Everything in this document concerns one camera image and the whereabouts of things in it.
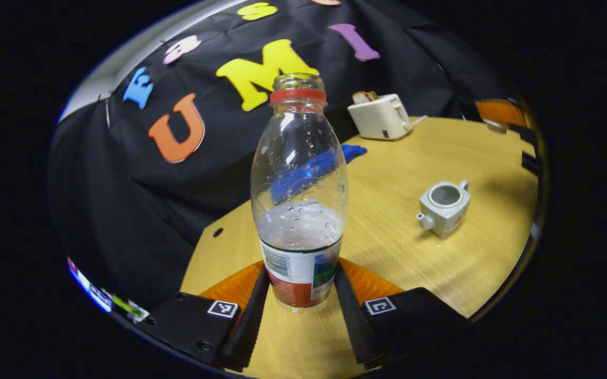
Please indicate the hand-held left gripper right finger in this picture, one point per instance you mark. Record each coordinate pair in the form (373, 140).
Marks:
(353, 321)

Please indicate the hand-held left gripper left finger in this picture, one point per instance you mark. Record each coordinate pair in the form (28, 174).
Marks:
(248, 321)

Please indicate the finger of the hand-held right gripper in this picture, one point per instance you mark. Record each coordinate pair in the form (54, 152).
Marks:
(530, 158)
(498, 111)

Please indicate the white ceramic teacup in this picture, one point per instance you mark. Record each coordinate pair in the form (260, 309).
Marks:
(445, 213)

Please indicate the clear plastic water bottle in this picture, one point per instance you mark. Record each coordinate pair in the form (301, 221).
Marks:
(298, 231)

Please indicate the white toaster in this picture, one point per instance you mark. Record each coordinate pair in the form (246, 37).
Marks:
(380, 118)

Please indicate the toasted bread slice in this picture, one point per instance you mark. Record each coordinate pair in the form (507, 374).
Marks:
(364, 97)

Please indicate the blue towel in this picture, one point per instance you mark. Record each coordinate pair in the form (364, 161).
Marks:
(353, 152)

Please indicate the computer monitor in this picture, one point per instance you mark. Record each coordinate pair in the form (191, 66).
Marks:
(98, 295)

